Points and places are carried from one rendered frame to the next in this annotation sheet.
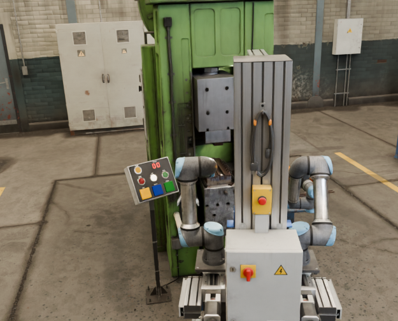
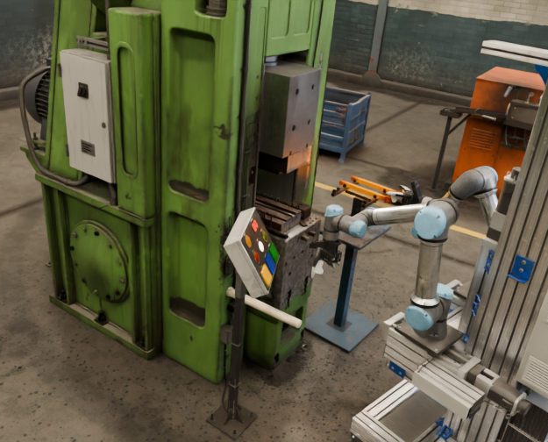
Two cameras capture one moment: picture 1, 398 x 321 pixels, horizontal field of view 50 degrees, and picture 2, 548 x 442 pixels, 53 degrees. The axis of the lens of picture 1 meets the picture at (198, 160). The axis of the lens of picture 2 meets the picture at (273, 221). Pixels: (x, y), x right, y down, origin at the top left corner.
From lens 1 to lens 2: 2.42 m
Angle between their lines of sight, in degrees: 45
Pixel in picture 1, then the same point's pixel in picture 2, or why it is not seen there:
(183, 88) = (253, 90)
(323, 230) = not seen: hidden behind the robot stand
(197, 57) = (271, 38)
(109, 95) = not seen: outside the picture
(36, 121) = not seen: outside the picture
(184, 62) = (258, 47)
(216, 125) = (298, 145)
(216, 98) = (303, 103)
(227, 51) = (296, 28)
